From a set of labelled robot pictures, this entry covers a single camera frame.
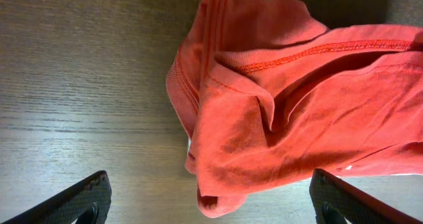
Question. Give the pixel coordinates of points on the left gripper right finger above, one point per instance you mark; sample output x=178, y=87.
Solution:
x=336, y=201

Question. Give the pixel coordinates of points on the red t-shirt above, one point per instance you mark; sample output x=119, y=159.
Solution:
x=267, y=94

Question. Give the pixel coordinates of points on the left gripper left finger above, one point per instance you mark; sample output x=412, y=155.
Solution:
x=87, y=201

